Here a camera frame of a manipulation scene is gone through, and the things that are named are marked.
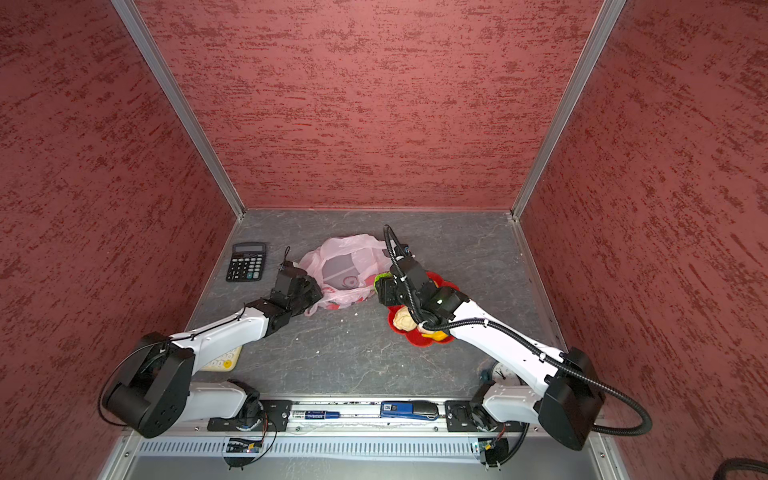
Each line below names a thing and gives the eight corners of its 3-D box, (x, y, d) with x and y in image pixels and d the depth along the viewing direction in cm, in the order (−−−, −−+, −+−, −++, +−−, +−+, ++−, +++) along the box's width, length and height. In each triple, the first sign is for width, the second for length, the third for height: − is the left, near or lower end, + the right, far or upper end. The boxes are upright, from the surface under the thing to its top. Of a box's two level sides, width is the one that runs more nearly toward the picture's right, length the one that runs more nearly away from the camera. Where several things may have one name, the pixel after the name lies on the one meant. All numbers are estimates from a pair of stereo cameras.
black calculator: (228, 284, 101) (225, 280, 99) (236, 248, 112) (233, 243, 109) (262, 279, 103) (259, 275, 101) (266, 244, 113) (264, 239, 111)
